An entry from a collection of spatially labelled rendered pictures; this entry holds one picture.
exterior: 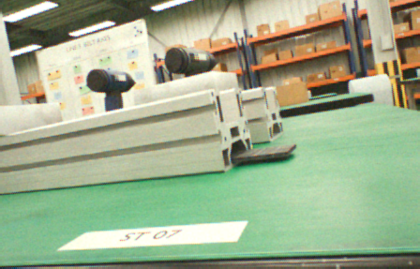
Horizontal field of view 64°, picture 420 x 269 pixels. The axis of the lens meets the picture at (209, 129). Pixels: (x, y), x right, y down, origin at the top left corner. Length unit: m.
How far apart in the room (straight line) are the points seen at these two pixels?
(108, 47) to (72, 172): 3.59
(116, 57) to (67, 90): 0.78
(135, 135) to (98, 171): 0.07
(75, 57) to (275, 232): 4.15
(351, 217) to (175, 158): 0.22
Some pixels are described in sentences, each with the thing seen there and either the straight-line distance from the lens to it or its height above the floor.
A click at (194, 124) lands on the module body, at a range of 0.34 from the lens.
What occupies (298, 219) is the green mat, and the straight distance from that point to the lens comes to 0.18.
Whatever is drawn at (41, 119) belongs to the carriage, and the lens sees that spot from 0.59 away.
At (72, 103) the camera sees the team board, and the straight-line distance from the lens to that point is 4.31.
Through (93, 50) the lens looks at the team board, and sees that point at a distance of 4.13.
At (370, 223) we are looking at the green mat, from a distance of 0.17.
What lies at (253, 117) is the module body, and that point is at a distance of 0.52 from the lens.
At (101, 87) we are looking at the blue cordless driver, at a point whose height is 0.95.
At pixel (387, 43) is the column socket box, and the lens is 6.16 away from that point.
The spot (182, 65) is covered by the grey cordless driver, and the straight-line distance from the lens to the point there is 0.75.
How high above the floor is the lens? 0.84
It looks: 3 degrees down
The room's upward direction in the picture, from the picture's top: 11 degrees counter-clockwise
